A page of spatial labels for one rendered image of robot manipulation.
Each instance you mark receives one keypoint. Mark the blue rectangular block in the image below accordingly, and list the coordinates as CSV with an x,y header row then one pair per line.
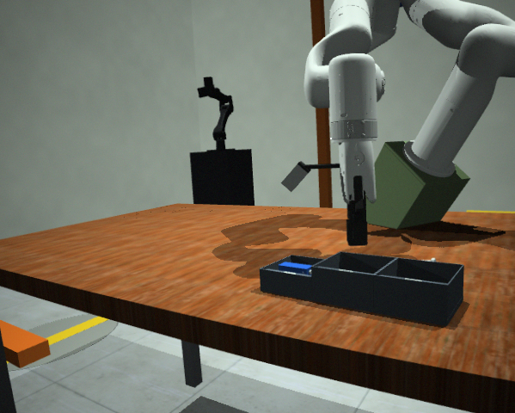
x,y
295,268

